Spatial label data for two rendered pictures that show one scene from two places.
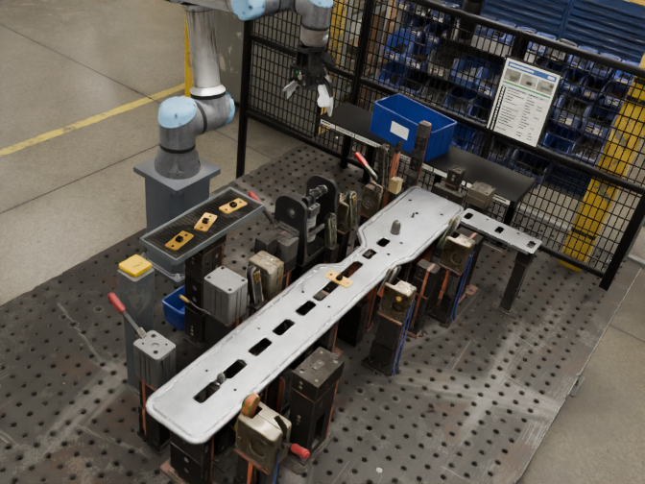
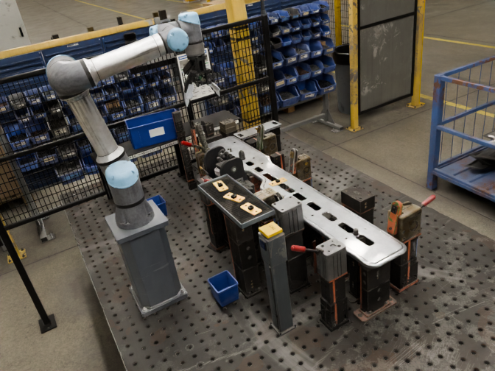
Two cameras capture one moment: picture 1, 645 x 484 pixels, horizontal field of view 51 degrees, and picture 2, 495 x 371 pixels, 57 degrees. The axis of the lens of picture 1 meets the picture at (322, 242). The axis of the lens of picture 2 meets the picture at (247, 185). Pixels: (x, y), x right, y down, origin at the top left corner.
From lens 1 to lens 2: 1.69 m
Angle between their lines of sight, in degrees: 47
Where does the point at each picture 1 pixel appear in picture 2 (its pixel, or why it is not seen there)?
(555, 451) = not seen: hidden behind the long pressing
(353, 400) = not seen: hidden behind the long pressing
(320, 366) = (358, 192)
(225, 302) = (300, 213)
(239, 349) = (329, 224)
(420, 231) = (247, 150)
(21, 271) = not seen: outside the picture
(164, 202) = (155, 242)
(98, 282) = (156, 345)
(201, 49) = (100, 123)
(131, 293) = (282, 247)
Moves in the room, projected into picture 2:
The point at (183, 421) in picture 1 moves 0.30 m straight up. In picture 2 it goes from (389, 250) to (390, 175)
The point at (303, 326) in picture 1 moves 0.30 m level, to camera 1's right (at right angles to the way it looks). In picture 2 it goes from (316, 199) to (340, 166)
